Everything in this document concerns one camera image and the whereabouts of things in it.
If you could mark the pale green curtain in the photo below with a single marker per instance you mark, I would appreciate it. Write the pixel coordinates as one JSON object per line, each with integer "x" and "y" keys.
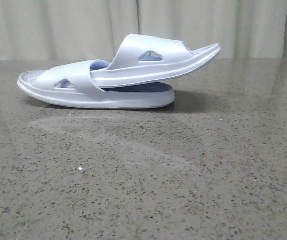
{"x": 94, "y": 29}

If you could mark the light blue slipper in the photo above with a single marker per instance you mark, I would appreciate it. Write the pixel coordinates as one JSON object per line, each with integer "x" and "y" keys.
{"x": 73, "y": 85}
{"x": 145, "y": 59}

